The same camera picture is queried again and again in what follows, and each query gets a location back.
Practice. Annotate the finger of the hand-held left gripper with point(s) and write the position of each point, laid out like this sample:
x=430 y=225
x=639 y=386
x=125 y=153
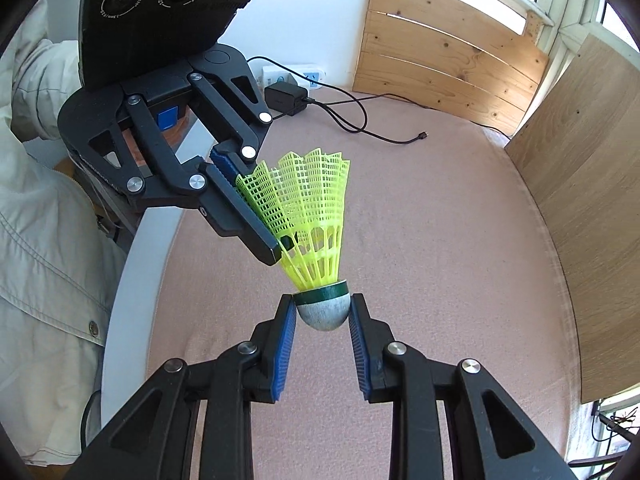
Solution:
x=222 y=160
x=240 y=220

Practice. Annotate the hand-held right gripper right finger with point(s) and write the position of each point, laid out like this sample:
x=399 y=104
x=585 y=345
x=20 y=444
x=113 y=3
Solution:
x=360 y=350

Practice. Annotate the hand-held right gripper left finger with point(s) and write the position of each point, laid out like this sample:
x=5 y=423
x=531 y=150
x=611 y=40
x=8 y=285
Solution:
x=285 y=350

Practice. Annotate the yellow shuttlecock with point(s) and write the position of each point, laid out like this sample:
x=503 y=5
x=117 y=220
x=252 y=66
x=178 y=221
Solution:
x=310 y=200

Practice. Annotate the person's left forearm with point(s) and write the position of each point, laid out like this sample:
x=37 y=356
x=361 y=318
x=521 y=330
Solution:
x=35 y=90

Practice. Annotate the black power adapter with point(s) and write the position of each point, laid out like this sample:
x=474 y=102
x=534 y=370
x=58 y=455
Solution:
x=287 y=100

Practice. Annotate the white power strip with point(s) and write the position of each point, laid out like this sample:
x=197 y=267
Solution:
x=295 y=72

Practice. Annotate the person's beige jacket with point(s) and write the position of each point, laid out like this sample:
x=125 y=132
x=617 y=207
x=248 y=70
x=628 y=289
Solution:
x=45 y=285

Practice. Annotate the wooden slat panel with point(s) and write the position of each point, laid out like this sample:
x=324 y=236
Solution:
x=425 y=60

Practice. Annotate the black tripod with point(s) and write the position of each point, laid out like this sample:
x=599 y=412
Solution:
x=620 y=419

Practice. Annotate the large wooden board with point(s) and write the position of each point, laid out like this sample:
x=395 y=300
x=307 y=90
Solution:
x=590 y=210

